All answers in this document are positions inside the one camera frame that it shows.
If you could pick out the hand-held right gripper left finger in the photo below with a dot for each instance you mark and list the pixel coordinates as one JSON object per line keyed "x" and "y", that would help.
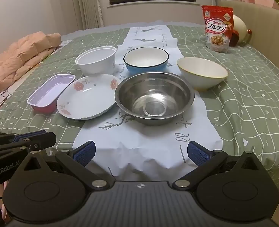
{"x": 85, "y": 152}

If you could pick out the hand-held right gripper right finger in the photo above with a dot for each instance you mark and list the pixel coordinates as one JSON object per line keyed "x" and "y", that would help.
{"x": 197, "y": 155}

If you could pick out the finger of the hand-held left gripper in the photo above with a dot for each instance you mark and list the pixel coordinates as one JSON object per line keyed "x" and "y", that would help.
{"x": 39, "y": 140}
{"x": 26, "y": 136}

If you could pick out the red rectangular plastic tray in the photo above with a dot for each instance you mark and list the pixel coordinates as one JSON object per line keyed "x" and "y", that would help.
{"x": 49, "y": 92}

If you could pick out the white floral plate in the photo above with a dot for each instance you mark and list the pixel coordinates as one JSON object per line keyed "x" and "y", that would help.
{"x": 87, "y": 99}

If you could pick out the stainless steel bowl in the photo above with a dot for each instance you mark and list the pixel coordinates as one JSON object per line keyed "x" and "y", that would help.
{"x": 153, "y": 97}

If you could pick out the cream ceramic bowl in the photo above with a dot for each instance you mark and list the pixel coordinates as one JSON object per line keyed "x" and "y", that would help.
{"x": 201, "y": 72}

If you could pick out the white paper bowl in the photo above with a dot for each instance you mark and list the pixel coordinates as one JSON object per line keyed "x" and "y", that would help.
{"x": 97, "y": 63}

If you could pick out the blue enamel bowl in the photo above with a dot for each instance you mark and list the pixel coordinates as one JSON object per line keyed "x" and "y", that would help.
{"x": 143, "y": 59}

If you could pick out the white deer print cloth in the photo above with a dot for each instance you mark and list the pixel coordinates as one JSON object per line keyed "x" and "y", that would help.
{"x": 141, "y": 141}

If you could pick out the pink quilt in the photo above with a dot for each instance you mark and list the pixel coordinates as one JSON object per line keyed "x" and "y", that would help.
{"x": 16, "y": 56}

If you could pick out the green checked bedsheet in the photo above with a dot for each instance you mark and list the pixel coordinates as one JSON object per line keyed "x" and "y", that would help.
{"x": 248, "y": 87}

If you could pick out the red cereal bag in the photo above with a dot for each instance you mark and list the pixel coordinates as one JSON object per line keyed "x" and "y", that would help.
{"x": 218, "y": 28}

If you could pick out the cream egg-shaped ornament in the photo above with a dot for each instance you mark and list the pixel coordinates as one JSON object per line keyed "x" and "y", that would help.
{"x": 240, "y": 27}

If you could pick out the beige curtain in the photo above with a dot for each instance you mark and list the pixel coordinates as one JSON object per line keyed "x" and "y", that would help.
{"x": 82, "y": 2}

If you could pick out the pink box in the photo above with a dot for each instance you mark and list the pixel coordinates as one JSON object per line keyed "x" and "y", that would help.
{"x": 267, "y": 2}

